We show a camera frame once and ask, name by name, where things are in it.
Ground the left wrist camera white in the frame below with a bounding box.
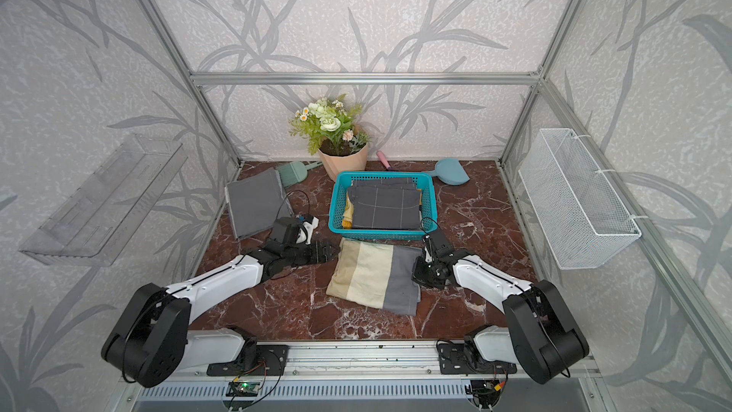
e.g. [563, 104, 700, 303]
[297, 215, 319, 245]

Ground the pink handle object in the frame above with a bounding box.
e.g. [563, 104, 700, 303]
[377, 151, 392, 171]

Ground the pale yellow zigzag pillowcase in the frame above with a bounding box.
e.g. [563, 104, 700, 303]
[341, 196, 355, 229]

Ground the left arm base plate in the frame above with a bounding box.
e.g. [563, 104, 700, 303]
[206, 344, 289, 377]

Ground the controller board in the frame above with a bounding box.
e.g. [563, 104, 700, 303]
[226, 380, 262, 398]
[465, 380, 506, 402]

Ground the green dustpan left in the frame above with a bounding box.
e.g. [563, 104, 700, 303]
[276, 161, 322, 188]

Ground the right controller board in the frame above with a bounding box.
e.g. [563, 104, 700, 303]
[465, 380, 506, 402]

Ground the blue-grey dustpan right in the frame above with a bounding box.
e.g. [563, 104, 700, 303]
[424, 158, 470, 186]

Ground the dark grey checked pillowcase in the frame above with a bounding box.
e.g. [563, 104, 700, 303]
[347, 177, 421, 231]

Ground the left controller board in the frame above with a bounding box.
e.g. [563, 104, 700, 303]
[226, 380, 262, 398]

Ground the clear acrylic wall shelf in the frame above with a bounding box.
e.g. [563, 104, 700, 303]
[19, 134, 188, 267]

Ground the potted artificial flower plant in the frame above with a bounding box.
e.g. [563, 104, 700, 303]
[289, 93, 371, 181]

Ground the grey and beige pillowcase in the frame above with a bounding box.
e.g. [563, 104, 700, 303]
[326, 240, 422, 317]

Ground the white wire wall basket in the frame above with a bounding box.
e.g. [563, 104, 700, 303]
[518, 128, 642, 270]

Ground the aluminium cage frame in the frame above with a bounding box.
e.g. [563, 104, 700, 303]
[136, 0, 731, 381]

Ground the plain grey folded pillowcase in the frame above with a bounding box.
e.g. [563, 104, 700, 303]
[225, 169, 293, 240]

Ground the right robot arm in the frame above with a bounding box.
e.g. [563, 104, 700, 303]
[413, 230, 590, 385]

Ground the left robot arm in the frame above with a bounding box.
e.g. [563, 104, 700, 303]
[101, 216, 339, 387]

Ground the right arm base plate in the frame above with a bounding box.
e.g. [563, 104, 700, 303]
[436, 340, 518, 375]

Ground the teal plastic basket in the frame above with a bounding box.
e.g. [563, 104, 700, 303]
[329, 172, 438, 240]

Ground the aluminium front rail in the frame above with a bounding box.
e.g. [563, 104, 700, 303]
[116, 338, 602, 383]

